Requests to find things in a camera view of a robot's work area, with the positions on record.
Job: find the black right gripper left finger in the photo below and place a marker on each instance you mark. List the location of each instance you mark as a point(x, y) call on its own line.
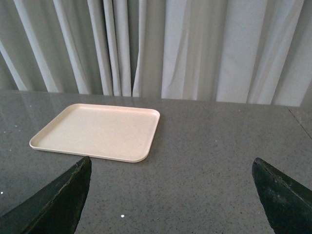
point(56, 208)

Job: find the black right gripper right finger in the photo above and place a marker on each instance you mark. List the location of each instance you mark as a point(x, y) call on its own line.
point(286, 202)

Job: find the beige rectangular tray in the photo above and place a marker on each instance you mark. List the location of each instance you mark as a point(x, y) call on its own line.
point(100, 131)

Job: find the grey-white pleated curtain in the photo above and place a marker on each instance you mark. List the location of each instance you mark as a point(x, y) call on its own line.
point(242, 51)

